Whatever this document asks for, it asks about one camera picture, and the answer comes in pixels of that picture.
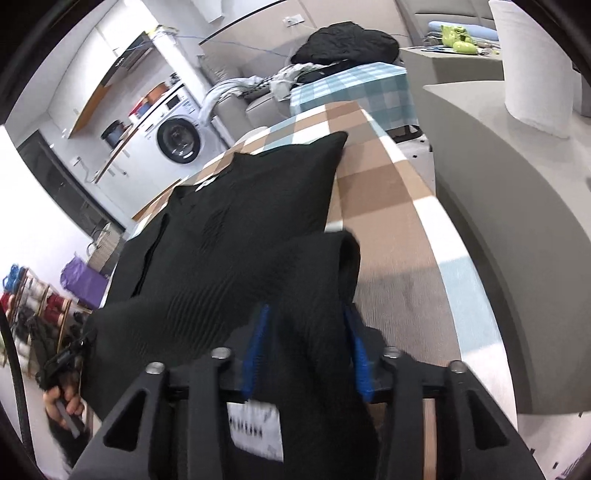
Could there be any brown checked tablecloth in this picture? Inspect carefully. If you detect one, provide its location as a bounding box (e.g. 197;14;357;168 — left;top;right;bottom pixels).
92;100;518;480

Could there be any white striped clothes pile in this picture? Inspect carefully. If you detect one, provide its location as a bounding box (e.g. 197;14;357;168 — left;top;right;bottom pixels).
263;62;320;100

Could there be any purple bag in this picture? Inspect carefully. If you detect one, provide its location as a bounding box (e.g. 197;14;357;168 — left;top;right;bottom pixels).
60;257;109;310

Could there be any grey sofa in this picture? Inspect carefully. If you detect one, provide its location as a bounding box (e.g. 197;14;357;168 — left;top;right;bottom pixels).
198;41;301;139

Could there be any woven basket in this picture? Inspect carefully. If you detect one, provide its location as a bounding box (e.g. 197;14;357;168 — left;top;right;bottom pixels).
87;222;125;278

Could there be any range hood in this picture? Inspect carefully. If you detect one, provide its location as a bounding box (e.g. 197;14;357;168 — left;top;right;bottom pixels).
99;44;155;87

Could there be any blue checked cloth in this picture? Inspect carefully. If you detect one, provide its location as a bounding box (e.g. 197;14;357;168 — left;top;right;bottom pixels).
290;62;420;134

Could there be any black knit sweater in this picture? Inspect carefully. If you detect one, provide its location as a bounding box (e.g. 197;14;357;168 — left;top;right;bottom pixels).
81;131;382;480

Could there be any black pot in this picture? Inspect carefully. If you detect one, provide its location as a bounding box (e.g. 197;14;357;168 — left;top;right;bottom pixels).
102;121;125;149

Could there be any grey counter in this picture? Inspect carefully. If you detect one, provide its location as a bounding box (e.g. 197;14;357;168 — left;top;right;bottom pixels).
422;80;591;416

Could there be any grey white garment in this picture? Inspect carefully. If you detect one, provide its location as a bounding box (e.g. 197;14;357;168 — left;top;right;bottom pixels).
199;76;265;126

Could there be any person's left hand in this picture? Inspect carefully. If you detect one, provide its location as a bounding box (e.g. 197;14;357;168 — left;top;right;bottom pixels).
42;383;86;430

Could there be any white paper towel roll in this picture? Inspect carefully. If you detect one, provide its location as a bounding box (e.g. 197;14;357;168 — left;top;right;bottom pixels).
488;0;575;139

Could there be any black jacket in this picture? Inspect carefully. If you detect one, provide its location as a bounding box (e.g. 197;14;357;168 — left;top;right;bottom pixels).
292;25;400;65

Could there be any wooden kitchen counter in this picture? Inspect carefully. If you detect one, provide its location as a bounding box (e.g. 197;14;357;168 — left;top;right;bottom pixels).
95;124;140;184

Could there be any dark door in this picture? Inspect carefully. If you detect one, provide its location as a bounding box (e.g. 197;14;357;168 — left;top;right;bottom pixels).
16;129;126;237

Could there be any wooden shoe rack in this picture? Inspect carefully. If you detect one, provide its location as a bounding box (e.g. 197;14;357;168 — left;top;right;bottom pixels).
0;263;93;379

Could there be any white wall cabinet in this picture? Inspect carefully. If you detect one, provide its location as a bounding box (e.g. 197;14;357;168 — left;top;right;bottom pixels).
69;18;158;138

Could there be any white washing machine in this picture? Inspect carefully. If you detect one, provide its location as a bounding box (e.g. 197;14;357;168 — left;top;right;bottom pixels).
137;83;232;185

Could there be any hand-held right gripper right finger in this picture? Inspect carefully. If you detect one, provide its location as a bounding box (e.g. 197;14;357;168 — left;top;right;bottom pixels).
342;305;548;480

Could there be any grey side table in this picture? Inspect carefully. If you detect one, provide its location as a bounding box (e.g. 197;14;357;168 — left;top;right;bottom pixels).
399;44;505;88

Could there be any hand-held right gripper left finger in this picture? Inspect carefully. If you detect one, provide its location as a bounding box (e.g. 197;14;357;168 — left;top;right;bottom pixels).
69;304;272;480

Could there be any yellow-green toy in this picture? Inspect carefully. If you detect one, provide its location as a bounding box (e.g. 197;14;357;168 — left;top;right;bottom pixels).
440;24;479;54

